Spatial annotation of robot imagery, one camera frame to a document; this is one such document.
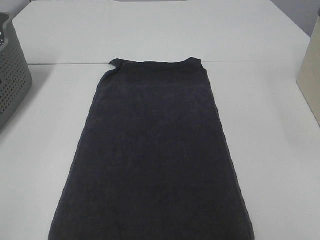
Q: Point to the dark navy towel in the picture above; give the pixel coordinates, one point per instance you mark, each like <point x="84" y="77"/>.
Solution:
<point x="152" y="162"/>

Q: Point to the grey perforated plastic basket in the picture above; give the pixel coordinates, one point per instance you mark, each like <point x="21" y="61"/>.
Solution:
<point x="15" y="76"/>

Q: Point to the beige box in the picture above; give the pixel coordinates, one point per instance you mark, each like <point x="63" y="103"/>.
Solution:
<point x="308" y="78"/>

